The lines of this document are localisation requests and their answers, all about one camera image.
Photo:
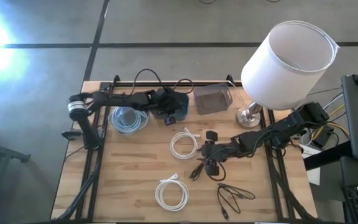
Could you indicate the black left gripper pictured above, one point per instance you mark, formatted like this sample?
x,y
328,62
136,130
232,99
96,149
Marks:
x,y
165,102

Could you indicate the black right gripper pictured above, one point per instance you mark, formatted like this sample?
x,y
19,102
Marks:
x,y
214,151

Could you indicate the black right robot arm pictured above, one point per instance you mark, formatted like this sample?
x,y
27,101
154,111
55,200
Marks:
x,y
269,132

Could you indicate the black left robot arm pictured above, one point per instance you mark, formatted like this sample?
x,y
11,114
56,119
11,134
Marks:
x,y
117,99

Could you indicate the dark grey rounded tray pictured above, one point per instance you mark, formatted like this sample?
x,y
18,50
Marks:
x,y
183,107

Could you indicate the translucent grey plastic bin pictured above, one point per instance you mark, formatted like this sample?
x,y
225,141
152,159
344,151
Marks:
x,y
212,101

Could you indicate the white paper sheet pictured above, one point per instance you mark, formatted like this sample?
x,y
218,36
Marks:
x,y
314,175

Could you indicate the chrome lamp with white shade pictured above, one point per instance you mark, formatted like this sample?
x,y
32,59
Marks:
x,y
284,71

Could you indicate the black power box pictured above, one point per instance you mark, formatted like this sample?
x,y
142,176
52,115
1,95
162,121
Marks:
x,y
322,139

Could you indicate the black metal beam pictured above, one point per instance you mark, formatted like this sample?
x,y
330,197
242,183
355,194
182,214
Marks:
x,y
325,156

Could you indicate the black floor stand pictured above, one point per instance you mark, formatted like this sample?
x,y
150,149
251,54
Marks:
x,y
2,152

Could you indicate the black exterior camera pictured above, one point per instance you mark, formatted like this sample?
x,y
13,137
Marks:
x,y
71,134

